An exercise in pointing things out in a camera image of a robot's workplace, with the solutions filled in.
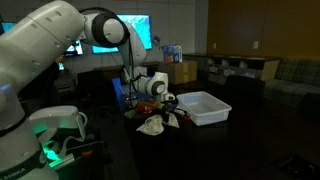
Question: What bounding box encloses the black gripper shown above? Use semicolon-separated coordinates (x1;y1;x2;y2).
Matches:
160;101;176;123

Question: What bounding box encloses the white terry towel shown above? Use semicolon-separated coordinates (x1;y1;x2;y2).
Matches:
137;113;179;136

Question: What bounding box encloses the red plush ball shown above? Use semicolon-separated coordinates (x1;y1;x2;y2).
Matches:
137;102;154;114

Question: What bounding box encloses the green fabric pouch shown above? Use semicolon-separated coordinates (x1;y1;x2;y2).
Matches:
124;109;137;119

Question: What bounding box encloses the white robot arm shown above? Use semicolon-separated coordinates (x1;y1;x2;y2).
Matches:
0;0;173;180

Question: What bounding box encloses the cardboard box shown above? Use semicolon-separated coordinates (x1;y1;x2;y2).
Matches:
159;61;197;85

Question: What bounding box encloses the white plastic bin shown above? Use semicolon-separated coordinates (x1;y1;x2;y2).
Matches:
176;91;232;126

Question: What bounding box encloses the blue cereal box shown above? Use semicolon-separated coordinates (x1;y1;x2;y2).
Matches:
162;44;182;64

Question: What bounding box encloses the wooden shelf cabinet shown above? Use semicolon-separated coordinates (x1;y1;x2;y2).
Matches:
183;53;280;84

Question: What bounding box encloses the white VR headset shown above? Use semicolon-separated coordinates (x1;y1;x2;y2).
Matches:
29;105;88;142

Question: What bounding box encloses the green plaid sofa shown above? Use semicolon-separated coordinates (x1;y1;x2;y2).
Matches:
264;58;320;107

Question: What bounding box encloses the right wall monitor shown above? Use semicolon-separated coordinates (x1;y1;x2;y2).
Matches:
92;14;152;54

